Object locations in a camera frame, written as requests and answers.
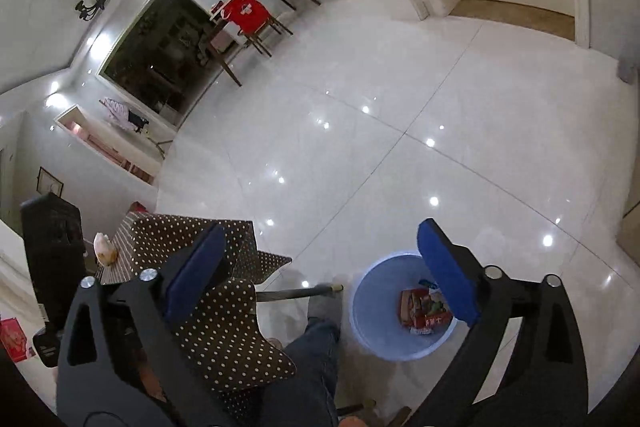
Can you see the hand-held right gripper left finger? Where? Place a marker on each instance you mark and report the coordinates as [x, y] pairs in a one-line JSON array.
[[195, 277]]

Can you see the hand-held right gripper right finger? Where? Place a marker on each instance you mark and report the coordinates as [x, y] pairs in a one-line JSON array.
[[447, 272]]

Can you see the green snack packet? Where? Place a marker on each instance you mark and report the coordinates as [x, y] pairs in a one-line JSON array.
[[435, 304]]

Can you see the orange snack packet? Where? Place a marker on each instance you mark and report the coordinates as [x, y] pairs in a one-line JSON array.
[[412, 307]]

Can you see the blue waste bin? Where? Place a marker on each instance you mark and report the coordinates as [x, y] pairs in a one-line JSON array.
[[375, 307]]

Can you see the person's right hand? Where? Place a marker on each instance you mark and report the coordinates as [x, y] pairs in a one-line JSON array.
[[352, 422]]

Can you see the white plastic bag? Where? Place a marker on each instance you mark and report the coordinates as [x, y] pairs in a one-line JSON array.
[[105, 249]]

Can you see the brown polka dot tablecloth table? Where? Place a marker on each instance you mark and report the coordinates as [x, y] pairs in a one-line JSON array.
[[225, 332]]

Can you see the small framed picture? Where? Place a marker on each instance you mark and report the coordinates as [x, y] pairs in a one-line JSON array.
[[50, 181]]

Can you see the red ottoman bench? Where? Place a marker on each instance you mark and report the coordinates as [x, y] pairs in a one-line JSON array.
[[138, 207]]

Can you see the metal table leg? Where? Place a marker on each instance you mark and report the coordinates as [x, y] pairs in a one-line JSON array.
[[355, 406], [290, 293]]

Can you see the red gift box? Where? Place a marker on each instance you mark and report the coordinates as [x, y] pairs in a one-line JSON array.
[[12, 339]]

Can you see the grey slipper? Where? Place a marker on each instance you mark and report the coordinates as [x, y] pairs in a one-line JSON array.
[[322, 307]]

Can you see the person's leg in jeans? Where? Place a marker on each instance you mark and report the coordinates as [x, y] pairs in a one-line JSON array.
[[310, 372]]

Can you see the coat stand with clothes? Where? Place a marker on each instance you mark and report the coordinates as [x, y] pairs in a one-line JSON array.
[[120, 112]]

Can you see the dark wooden dining table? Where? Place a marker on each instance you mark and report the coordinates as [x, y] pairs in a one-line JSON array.
[[215, 38]]

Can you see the wooden chair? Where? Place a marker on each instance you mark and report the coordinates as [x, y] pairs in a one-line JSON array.
[[265, 38]]

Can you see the red shirt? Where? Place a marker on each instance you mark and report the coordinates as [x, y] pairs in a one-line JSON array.
[[245, 12]]

